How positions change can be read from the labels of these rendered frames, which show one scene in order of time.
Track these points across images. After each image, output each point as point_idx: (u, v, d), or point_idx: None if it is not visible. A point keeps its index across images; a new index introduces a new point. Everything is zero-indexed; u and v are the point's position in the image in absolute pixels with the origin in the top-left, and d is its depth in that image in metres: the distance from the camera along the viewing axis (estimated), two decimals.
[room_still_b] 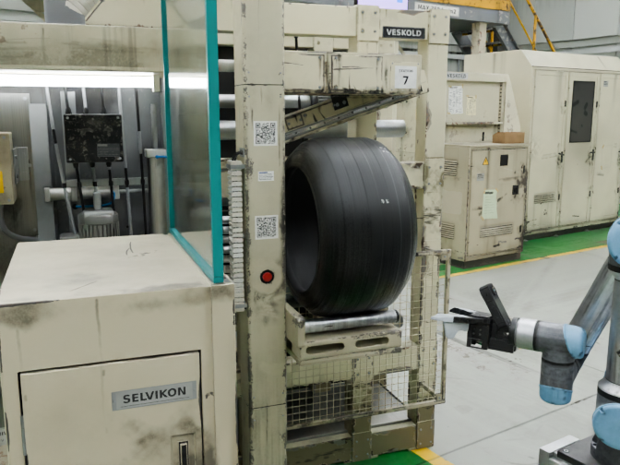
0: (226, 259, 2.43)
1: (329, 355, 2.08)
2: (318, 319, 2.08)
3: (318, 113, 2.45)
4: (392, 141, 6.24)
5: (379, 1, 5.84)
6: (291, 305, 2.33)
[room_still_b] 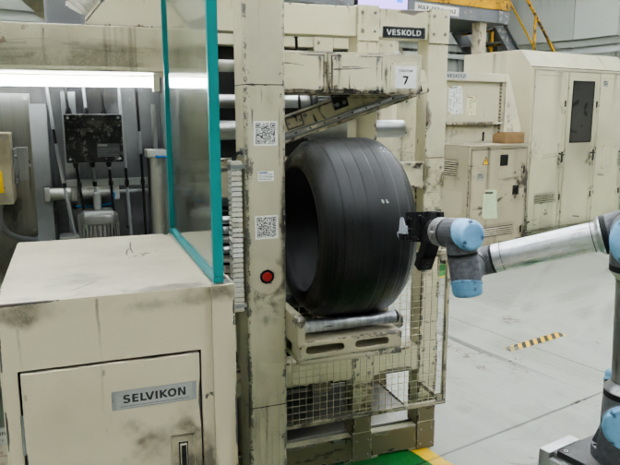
0: (226, 259, 2.43)
1: (329, 355, 2.08)
2: (318, 319, 2.08)
3: (318, 113, 2.45)
4: (392, 141, 6.24)
5: (379, 1, 5.84)
6: (291, 305, 2.33)
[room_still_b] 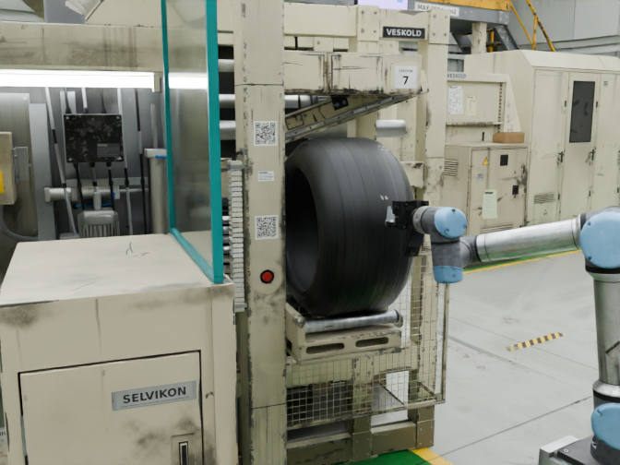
0: (226, 259, 2.43)
1: (329, 355, 2.08)
2: (318, 319, 2.08)
3: (318, 113, 2.45)
4: (392, 141, 6.24)
5: (379, 1, 5.84)
6: None
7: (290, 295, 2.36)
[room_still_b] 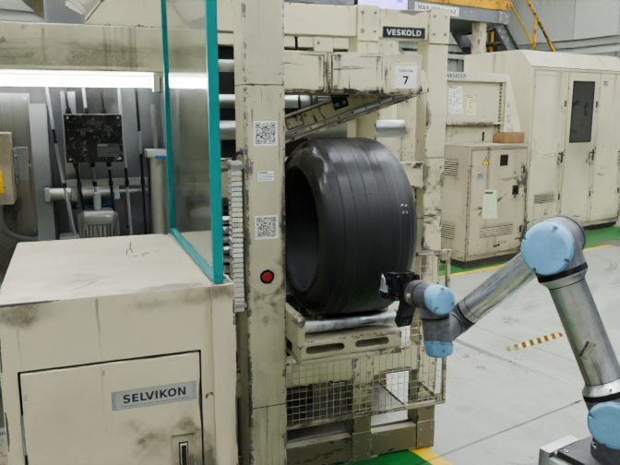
0: (226, 259, 2.43)
1: (329, 355, 2.08)
2: (319, 330, 2.08)
3: (318, 113, 2.45)
4: (392, 141, 6.24)
5: (379, 1, 5.84)
6: None
7: (292, 301, 2.33)
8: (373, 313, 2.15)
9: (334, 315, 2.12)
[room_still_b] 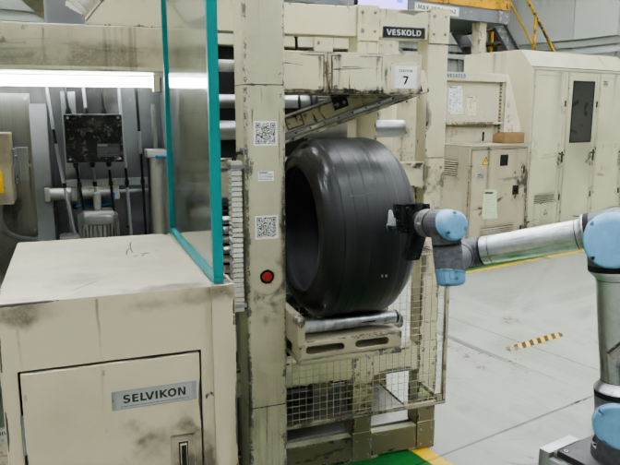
0: (226, 259, 2.43)
1: (329, 355, 2.08)
2: (319, 329, 2.08)
3: (318, 113, 2.45)
4: (392, 141, 6.24)
5: (379, 1, 5.84)
6: None
7: (292, 300, 2.33)
8: (373, 312, 2.15)
9: (334, 315, 2.12)
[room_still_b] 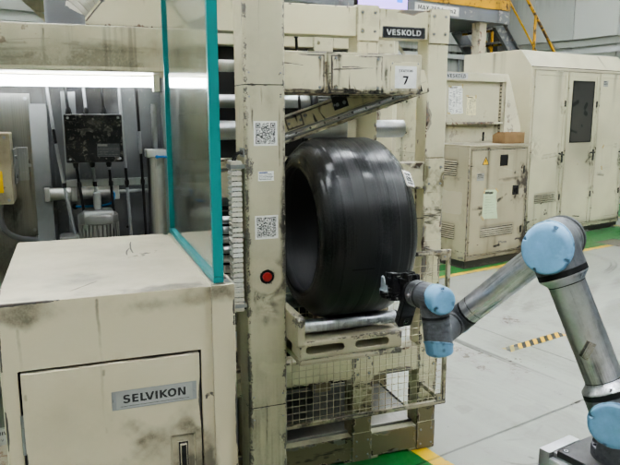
0: (226, 259, 2.43)
1: (329, 355, 2.08)
2: None
3: (318, 113, 2.45)
4: (392, 141, 6.24)
5: (379, 1, 5.84)
6: (290, 296, 2.34)
7: None
8: (375, 323, 2.14)
9: (338, 324, 2.09)
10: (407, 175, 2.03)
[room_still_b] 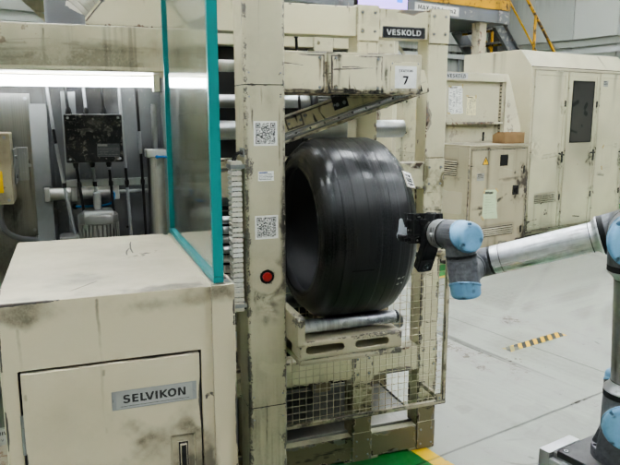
0: (226, 259, 2.43)
1: (329, 355, 2.08)
2: None
3: (318, 113, 2.45)
4: (392, 141, 6.24)
5: (379, 1, 5.84)
6: (289, 295, 2.35)
7: None
8: (375, 322, 2.14)
9: (338, 323, 2.09)
10: (407, 176, 2.03)
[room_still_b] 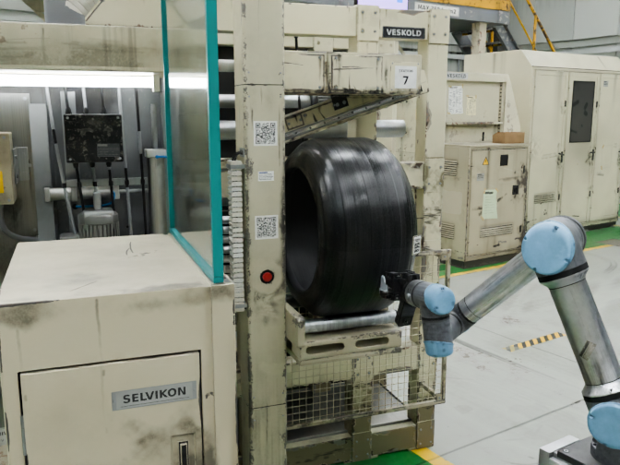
0: (226, 259, 2.43)
1: (329, 355, 2.08)
2: (316, 318, 2.10)
3: (318, 113, 2.45)
4: (392, 141, 6.24)
5: (379, 1, 5.84)
6: None
7: (290, 295, 2.36)
8: None
9: (335, 328, 2.12)
10: (416, 242, 2.00)
